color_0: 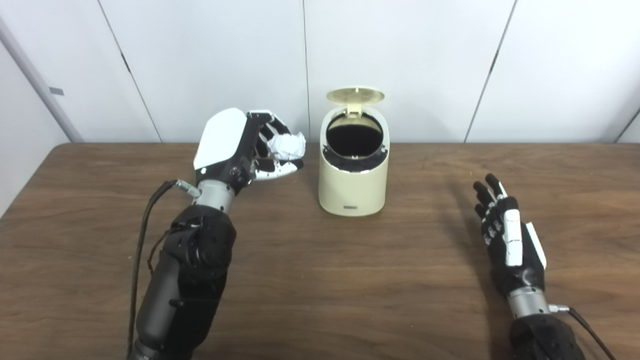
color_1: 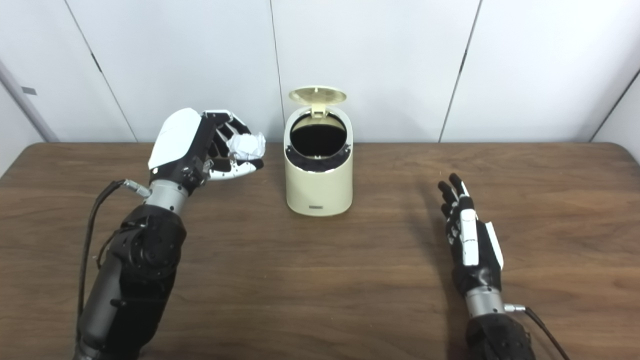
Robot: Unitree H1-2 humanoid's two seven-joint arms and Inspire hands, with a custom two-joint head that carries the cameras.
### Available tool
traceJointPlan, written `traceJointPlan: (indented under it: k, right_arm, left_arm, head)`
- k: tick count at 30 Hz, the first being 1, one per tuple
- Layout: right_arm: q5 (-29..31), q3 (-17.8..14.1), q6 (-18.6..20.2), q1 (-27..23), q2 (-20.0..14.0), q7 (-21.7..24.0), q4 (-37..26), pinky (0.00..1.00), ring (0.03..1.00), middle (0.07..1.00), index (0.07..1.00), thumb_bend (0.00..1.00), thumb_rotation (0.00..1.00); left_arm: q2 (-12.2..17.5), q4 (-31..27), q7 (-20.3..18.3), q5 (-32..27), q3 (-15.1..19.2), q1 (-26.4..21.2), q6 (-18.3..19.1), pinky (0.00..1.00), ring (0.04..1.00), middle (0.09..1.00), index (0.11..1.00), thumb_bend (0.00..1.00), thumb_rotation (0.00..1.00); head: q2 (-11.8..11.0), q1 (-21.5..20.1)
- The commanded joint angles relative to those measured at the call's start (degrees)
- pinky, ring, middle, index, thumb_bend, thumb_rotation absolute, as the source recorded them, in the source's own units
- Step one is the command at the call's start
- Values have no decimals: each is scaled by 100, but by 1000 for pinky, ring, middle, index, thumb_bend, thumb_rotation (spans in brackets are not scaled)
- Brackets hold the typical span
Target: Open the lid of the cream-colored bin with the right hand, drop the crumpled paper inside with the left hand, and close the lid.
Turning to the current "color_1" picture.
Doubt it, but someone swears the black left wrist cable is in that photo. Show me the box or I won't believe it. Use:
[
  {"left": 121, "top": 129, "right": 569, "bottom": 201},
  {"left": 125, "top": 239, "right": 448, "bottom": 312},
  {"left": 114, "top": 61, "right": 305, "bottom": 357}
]
[{"left": 76, "top": 179, "right": 152, "bottom": 321}]

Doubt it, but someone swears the thin black left arm wire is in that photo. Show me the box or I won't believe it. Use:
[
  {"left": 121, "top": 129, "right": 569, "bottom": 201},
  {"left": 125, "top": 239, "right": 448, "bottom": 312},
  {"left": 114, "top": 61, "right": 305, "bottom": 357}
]
[{"left": 96, "top": 227, "right": 123, "bottom": 268}]

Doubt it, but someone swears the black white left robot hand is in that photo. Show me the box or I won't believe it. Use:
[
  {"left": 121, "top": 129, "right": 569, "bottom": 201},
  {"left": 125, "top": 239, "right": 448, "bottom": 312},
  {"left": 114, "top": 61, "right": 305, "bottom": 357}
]
[{"left": 148, "top": 107, "right": 265, "bottom": 197}]

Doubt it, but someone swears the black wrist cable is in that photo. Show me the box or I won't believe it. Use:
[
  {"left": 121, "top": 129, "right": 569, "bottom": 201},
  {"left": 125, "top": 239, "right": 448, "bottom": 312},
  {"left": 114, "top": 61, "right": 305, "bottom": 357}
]
[
  {"left": 76, "top": 179, "right": 152, "bottom": 321},
  {"left": 504, "top": 303, "right": 571, "bottom": 360}
]

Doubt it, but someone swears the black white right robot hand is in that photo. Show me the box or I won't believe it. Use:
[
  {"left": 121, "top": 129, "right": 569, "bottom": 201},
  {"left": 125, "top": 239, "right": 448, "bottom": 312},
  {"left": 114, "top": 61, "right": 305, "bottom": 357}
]
[{"left": 438, "top": 173, "right": 504, "bottom": 298}]

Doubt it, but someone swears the gray wall post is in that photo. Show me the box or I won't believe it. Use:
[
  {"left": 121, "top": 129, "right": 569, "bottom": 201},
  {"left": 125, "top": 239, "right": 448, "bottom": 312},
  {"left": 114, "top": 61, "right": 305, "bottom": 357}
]
[{"left": 0, "top": 60, "right": 60, "bottom": 143}]

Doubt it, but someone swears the white paper ball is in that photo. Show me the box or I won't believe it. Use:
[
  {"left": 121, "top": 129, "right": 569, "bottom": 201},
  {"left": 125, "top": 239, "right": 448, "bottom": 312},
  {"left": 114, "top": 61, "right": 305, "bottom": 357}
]
[{"left": 226, "top": 132, "right": 267, "bottom": 162}]

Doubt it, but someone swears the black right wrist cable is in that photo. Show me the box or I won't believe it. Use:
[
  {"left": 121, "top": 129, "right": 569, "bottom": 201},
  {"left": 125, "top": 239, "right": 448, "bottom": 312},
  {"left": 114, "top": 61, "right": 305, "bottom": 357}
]
[{"left": 504, "top": 303, "right": 571, "bottom": 360}]

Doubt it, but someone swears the black bin liner bag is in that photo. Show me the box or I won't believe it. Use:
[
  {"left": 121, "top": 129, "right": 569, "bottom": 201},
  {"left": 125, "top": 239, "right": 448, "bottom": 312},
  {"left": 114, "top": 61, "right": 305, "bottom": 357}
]
[{"left": 286, "top": 112, "right": 352, "bottom": 174}]

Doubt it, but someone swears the cream-colored lidded bin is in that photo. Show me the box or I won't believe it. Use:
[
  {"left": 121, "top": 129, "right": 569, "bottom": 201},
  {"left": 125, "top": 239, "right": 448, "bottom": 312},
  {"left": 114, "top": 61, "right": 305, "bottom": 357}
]
[{"left": 283, "top": 86, "right": 354, "bottom": 217}]

